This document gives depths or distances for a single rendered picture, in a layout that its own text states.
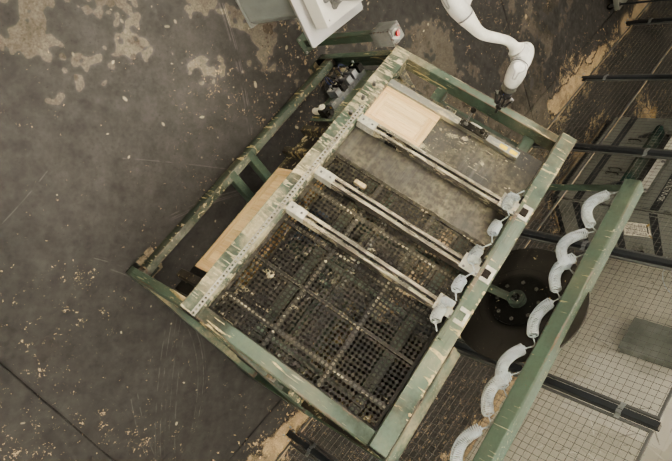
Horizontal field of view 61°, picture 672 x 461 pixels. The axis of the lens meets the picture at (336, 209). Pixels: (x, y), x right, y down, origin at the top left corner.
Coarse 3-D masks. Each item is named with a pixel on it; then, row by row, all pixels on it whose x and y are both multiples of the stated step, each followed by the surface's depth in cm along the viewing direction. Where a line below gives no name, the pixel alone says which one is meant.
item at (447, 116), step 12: (396, 84) 373; (408, 96) 370; (420, 96) 370; (432, 108) 366; (444, 120) 367; (456, 120) 363; (468, 132) 362; (492, 144) 357; (504, 144) 357; (516, 156) 354
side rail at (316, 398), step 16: (208, 320) 305; (224, 320) 305; (224, 336) 301; (240, 336) 302; (240, 352) 308; (256, 352) 299; (272, 368) 296; (288, 368) 296; (288, 384) 293; (304, 384) 293; (304, 400) 299; (320, 400) 290; (336, 416) 287; (352, 416) 287; (352, 432) 284; (368, 432) 284
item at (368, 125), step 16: (368, 128) 356; (384, 128) 355; (400, 144) 351; (416, 160) 352; (432, 160) 348; (448, 176) 344; (464, 176) 343; (480, 192) 339; (496, 208) 339; (512, 208) 331; (528, 208) 332
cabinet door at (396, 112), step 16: (384, 96) 371; (400, 96) 372; (368, 112) 366; (384, 112) 366; (400, 112) 367; (416, 112) 367; (432, 112) 367; (400, 128) 362; (416, 128) 362; (432, 128) 365; (416, 144) 357
